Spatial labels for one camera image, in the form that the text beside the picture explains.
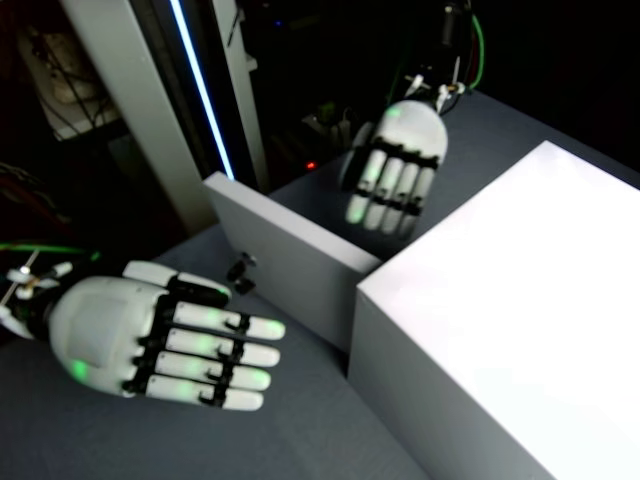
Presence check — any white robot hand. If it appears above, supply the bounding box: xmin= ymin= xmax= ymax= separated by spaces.
xmin=48 ymin=260 xmax=286 ymax=411
xmin=339 ymin=100 xmax=448 ymax=236

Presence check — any grey panel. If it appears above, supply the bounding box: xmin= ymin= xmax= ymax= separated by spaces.
xmin=202 ymin=171 xmax=384 ymax=354

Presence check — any large white box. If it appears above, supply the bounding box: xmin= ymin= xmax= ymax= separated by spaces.
xmin=347 ymin=139 xmax=640 ymax=480

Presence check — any grey table cloth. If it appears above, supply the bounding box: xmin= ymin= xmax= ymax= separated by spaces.
xmin=0 ymin=89 xmax=640 ymax=480

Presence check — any blue-white LED light strip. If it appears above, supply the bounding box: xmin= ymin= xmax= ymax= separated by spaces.
xmin=167 ymin=0 xmax=236 ymax=181

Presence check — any small black clip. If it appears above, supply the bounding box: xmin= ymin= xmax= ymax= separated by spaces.
xmin=225 ymin=252 xmax=259 ymax=296

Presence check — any white metal frame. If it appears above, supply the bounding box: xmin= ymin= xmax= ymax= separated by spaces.
xmin=59 ymin=0 xmax=271 ymax=236

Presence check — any white box with cables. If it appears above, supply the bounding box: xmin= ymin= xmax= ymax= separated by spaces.
xmin=17 ymin=24 xmax=121 ymax=141

